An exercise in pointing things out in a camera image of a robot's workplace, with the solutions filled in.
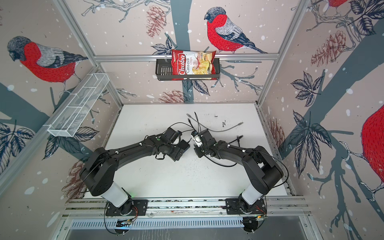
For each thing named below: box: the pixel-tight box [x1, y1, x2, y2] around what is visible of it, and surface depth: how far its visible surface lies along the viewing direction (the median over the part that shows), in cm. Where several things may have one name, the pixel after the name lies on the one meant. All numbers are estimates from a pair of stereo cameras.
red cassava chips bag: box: [171, 49, 217, 81], surface depth 90 cm
